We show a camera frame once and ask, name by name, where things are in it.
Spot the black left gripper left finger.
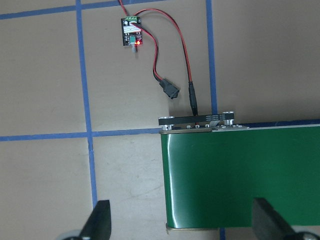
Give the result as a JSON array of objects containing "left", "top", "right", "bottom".
[{"left": 78, "top": 200, "right": 111, "bottom": 240}]

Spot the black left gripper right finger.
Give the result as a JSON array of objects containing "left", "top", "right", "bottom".
[{"left": 251, "top": 197, "right": 302, "bottom": 240}]

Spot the green conveyor belt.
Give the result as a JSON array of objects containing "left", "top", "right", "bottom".
[{"left": 158, "top": 112, "right": 320, "bottom": 230}]

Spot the red black power cable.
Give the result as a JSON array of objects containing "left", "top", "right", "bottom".
[{"left": 117, "top": 0, "right": 199, "bottom": 116}]

